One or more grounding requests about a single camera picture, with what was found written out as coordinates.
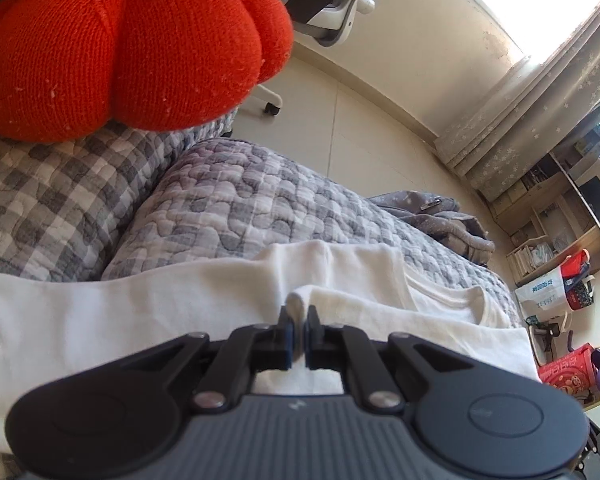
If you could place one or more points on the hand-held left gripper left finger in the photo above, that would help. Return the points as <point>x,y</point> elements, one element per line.
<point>290,337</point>

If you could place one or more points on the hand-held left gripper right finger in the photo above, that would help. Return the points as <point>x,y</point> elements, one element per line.
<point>307,340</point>

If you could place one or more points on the white t-shirt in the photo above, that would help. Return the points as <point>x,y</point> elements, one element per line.
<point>130,320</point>

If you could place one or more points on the grey pebble quilted sofa cover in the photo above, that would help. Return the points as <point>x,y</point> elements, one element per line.
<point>255,200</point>

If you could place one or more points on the grey crumpled cloth on floor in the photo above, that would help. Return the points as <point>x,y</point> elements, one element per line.
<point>445,230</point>

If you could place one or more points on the wooden file rack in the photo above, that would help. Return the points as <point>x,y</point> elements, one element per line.
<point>517,260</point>

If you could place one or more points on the white shopping bag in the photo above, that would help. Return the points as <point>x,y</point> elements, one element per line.
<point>542,292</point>

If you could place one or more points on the grey checked sofa cover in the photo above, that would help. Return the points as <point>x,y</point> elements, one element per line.
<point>55,195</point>

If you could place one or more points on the red bag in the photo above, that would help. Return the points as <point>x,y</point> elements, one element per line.
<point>575,265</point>

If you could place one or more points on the dark patterned bag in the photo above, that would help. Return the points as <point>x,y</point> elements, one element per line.
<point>582,297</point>

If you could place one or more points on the wooden desk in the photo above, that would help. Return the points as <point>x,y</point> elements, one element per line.
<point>587,245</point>

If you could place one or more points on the beige star curtain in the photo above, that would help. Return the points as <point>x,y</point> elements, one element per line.
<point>530,125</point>

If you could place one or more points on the black monitor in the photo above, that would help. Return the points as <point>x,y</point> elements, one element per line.
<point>595,200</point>

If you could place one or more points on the white office chair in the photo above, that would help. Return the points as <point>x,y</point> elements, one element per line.
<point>340,15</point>

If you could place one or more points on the red knitted cushion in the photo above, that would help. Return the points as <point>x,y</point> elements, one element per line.
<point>130,50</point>

